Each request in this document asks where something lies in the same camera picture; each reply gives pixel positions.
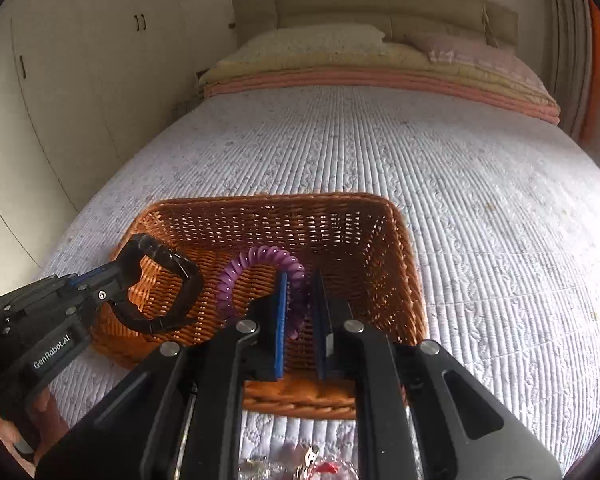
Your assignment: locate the black wristwatch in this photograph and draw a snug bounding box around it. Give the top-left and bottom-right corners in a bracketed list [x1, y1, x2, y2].
[110, 233, 204, 335]

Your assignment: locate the purple spiral hair tie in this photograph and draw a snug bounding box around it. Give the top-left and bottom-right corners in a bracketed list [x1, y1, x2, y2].
[215, 245, 311, 340]

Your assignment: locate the clear crystal bracelet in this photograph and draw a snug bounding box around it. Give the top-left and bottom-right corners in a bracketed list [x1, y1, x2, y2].
[237, 450, 311, 480]

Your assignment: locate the red cord charm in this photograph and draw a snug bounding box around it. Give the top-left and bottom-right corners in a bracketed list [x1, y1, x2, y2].
[300, 446, 340, 479]

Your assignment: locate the person's left hand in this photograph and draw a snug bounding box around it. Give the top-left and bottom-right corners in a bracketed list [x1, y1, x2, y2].
[0, 387, 69, 479]

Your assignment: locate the brown wicker basket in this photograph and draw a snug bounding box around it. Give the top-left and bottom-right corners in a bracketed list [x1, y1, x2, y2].
[92, 193, 427, 420]

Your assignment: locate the white built-in wardrobe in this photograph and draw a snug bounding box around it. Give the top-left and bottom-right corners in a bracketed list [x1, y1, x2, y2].
[0, 0, 202, 302]

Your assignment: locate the folded yellow pink blanket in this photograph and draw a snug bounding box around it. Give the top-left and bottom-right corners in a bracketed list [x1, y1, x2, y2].
[201, 44, 560, 125]

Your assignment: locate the floral cream pillow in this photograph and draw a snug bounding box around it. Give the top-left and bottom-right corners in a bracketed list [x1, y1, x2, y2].
[225, 23, 385, 64]

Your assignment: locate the pink striped pillow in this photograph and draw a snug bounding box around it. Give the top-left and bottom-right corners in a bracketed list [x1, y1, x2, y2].
[405, 32, 536, 82]

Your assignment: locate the beige padded headboard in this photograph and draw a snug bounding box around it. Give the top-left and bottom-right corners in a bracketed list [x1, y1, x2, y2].
[232, 0, 518, 51]

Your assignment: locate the striped pink curtain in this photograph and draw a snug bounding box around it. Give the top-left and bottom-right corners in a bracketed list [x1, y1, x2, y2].
[546, 0, 600, 144]

